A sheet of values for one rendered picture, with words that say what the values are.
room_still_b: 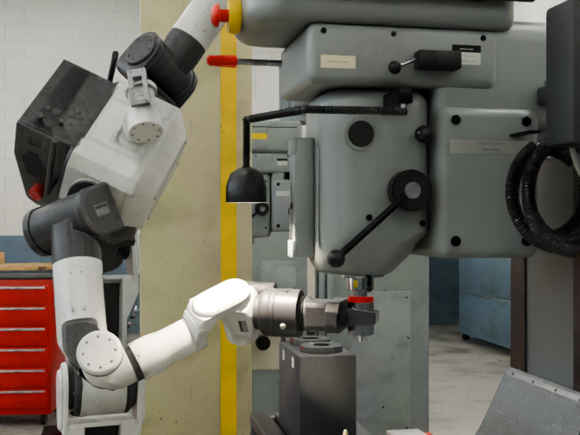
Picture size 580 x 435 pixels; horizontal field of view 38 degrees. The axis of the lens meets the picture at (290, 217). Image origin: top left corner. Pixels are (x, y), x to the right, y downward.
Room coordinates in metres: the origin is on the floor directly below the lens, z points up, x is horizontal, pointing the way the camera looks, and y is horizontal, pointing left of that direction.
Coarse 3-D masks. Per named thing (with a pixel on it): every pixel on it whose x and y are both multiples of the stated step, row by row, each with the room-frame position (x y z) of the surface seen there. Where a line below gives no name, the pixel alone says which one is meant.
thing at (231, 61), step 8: (216, 56) 1.55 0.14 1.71; (224, 56) 1.55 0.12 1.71; (232, 56) 1.56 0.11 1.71; (208, 64) 1.56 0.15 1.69; (216, 64) 1.55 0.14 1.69; (224, 64) 1.55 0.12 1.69; (232, 64) 1.56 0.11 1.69; (240, 64) 1.57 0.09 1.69; (248, 64) 1.57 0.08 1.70; (256, 64) 1.57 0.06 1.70; (264, 64) 1.57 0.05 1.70; (272, 64) 1.58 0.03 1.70; (280, 64) 1.58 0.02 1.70
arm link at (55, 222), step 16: (48, 208) 1.58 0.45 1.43; (64, 208) 1.55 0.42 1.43; (32, 224) 1.58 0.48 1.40; (48, 224) 1.56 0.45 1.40; (64, 224) 1.55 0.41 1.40; (48, 240) 1.57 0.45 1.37; (64, 240) 1.53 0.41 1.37; (80, 240) 1.54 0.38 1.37; (64, 256) 1.52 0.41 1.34; (96, 256) 1.55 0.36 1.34
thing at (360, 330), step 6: (348, 306) 1.51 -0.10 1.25; (354, 306) 1.49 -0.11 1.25; (360, 306) 1.49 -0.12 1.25; (366, 306) 1.49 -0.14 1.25; (372, 306) 1.50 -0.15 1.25; (348, 330) 1.51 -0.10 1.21; (354, 330) 1.49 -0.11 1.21; (360, 330) 1.49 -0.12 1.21; (366, 330) 1.49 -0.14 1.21; (372, 330) 1.50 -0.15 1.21
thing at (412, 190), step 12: (396, 180) 1.39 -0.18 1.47; (408, 180) 1.39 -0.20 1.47; (420, 180) 1.40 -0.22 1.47; (396, 192) 1.39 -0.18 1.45; (408, 192) 1.39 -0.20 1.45; (420, 192) 1.40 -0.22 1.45; (396, 204) 1.39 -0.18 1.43; (408, 204) 1.39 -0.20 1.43; (420, 204) 1.40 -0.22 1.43; (384, 216) 1.38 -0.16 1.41; (372, 228) 1.38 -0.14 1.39; (360, 240) 1.38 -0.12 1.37; (336, 252) 1.36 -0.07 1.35; (348, 252) 1.38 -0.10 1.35; (336, 264) 1.36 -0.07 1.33
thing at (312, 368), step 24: (312, 336) 1.90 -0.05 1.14; (288, 360) 1.80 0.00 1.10; (312, 360) 1.70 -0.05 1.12; (336, 360) 1.71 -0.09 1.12; (288, 384) 1.80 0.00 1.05; (312, 384) 1.70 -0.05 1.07; (336, 384) 1.71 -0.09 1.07; (288, 408) 1.80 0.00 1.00; (312, 408) 1.70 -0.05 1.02; (336, 408) 1.71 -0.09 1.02; (288, 432) 1.80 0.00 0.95; (312, 432) 1.70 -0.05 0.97; (336, 432) 1.71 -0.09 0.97
